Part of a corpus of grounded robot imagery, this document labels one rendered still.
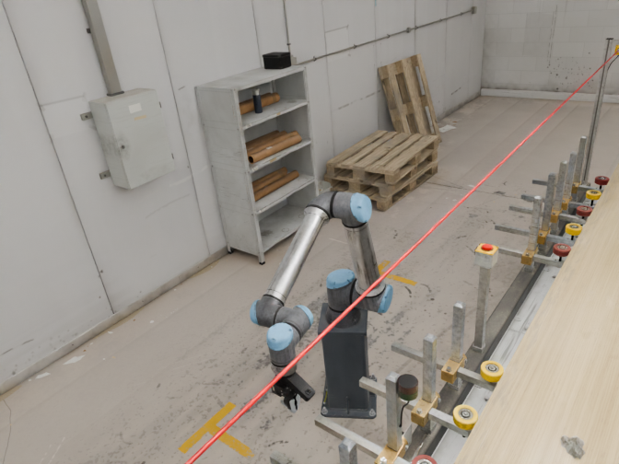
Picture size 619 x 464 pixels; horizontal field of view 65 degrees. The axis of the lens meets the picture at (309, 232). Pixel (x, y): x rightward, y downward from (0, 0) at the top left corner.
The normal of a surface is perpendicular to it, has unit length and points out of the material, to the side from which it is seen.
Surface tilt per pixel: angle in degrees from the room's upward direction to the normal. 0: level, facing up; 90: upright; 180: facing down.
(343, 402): 90
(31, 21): 90
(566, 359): 0
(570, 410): 0
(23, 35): 90
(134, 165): 90
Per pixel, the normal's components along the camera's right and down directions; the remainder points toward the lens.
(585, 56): -0.61, 0.43
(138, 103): 0.79, 0.22
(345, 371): -0.14, 0.48
